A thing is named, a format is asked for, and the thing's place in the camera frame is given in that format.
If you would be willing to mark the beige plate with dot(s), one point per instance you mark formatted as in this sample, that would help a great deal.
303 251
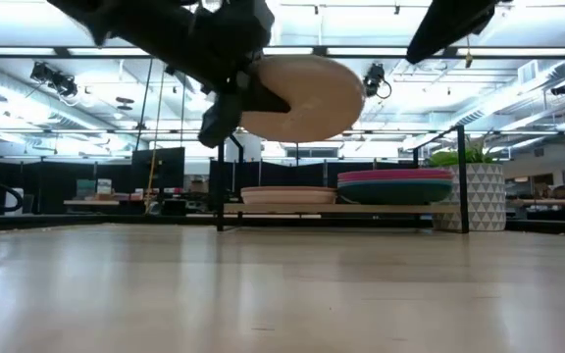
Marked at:
312 103

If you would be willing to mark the white bin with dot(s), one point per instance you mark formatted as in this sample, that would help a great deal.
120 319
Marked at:
15 201

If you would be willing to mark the black overhead light bar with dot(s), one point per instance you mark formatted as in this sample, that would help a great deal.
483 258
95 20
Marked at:
319 51

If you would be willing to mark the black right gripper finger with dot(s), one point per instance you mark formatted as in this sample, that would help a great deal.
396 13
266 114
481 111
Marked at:
446 24

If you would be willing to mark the green succulent plant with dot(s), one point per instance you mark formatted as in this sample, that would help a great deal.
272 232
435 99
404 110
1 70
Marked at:
446 158

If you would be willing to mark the black aluminium rig frame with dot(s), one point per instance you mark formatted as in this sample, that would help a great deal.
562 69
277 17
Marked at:
116 223

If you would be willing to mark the black frame wooden shelf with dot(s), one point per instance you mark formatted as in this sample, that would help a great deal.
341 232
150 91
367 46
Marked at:
385 209

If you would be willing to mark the peach plate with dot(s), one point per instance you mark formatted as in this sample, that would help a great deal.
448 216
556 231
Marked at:
287 197

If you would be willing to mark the pink plate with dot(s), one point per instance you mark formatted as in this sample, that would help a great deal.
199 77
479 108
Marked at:
395 174

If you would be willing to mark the background wooden desk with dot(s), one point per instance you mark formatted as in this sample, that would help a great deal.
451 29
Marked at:
557 202

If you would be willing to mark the black partition panels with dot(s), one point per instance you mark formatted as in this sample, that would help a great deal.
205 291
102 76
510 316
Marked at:
272 174

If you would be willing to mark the light teal plate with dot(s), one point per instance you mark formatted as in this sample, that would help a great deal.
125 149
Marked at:
395 182

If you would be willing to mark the white triangle pattern planter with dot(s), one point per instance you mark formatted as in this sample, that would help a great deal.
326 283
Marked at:
486 196

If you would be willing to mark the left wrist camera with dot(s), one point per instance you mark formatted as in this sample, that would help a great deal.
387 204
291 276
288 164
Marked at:
221 120

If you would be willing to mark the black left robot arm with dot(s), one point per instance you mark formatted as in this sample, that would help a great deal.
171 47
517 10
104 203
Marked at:
140 24

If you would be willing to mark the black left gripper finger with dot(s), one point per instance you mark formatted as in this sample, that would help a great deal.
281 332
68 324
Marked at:
260 98

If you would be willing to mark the blue plate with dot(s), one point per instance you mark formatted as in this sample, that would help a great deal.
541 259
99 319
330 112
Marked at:
393 193

